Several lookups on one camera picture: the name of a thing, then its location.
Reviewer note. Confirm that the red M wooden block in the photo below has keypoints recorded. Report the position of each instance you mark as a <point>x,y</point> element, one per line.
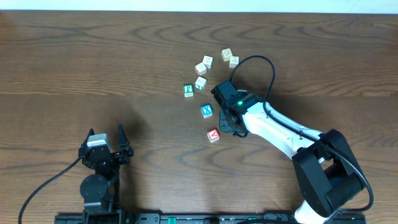
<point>200,69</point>

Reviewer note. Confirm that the blue X wooden block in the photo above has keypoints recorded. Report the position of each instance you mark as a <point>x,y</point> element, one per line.
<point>206,111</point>

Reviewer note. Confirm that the plain engraved wooden block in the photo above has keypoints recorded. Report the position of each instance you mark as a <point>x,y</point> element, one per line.
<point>207,61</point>

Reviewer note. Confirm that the green letter wooden block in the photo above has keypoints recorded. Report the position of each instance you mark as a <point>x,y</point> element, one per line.
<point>188,90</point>

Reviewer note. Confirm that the pale engraved wooden block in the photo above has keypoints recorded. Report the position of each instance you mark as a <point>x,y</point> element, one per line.
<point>233,61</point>

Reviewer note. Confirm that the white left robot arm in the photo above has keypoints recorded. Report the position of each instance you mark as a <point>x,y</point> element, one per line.
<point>100,191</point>

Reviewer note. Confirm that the tan engraved wooden block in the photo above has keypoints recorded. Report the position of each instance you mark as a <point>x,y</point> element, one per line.
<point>226,54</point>

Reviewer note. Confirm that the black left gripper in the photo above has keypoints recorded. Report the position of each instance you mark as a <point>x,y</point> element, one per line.
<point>125,148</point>

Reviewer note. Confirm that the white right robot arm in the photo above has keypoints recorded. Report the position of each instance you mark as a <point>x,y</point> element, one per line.
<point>327,171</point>

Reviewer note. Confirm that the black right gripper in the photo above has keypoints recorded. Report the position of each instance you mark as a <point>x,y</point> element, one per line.
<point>224,126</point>

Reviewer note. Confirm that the red A wooden block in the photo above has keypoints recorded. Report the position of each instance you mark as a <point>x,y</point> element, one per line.
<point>213,135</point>

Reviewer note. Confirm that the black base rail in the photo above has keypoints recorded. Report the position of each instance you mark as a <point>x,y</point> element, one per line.
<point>156,218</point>

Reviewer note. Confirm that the green edged wooden block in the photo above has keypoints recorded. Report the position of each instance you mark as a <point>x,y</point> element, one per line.
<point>201,83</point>

